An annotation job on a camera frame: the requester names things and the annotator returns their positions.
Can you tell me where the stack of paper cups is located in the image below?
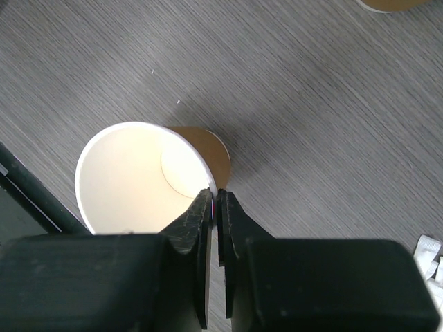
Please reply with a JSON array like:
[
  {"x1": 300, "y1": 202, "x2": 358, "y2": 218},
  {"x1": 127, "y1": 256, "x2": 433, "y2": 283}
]
[{"x1": 357, "y1": 0, "x2": 429, "y2": 14}]

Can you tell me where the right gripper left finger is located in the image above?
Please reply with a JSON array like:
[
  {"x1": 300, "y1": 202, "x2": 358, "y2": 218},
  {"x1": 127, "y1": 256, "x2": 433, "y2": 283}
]
[{"x1": 152, "y1": 189, "x2": 213, "y2": 329}]

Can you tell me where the brown paper cup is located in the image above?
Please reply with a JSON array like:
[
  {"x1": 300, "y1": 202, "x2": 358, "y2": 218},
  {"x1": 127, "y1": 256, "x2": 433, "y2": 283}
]
[{"x1": 74, "y1": 122, "x2": 231, "y2": 234}]

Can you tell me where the bundle of white wrapped straws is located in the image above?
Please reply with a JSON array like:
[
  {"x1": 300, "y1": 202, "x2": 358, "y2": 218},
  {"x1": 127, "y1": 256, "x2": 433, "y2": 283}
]
[{"x1": 413, "y1": 234, "x2": 442, "y2": 298}]

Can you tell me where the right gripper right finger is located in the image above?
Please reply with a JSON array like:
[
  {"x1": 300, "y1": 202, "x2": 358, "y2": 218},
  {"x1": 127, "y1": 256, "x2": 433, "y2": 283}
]
[{"x1": 216, "y1": 190, "x2": 273, "y2": 319}]

